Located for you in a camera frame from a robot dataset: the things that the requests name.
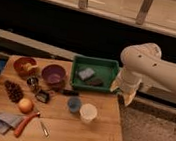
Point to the blue plastic cup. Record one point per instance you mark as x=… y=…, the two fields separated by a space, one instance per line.
x=74 y=104

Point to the black marker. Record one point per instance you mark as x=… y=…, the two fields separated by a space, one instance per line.
x=69 y=92

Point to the small metal utensil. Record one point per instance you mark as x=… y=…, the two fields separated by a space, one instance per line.
x=46 y=134

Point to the orange fruit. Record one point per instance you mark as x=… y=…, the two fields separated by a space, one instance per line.
x=25 y=105

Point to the red handled tool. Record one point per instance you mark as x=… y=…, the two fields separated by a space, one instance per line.
x=19 y=129

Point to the purple bowl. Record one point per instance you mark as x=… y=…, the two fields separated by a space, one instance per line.
x=54 y=75

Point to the orange bowl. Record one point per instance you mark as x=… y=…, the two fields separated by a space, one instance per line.
x=19 y=66

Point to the white plastic cup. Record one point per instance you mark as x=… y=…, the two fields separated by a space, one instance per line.
x=88 y=113

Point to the green plastic bin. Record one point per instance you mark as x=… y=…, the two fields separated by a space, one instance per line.
x=105 y=69

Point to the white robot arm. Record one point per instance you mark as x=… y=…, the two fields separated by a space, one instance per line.
x=143 y=60

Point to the black small box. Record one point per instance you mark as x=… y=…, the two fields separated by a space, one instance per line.
x=42 y=96

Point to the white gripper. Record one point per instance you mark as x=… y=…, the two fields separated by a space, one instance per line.
x=128 y=83

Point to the grey blue sponge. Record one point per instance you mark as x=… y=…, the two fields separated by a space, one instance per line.
x=86 y=73

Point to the yellow object in orange bowl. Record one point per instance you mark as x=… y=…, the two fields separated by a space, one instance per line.
x=29 y=67

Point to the small metal cup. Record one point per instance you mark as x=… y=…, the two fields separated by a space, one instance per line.
x=33 y=83

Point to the blue grey cloth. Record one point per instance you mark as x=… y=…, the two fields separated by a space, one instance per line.
x=9 y=121

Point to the dark brown object in bin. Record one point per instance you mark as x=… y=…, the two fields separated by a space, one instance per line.
x=95 y=82

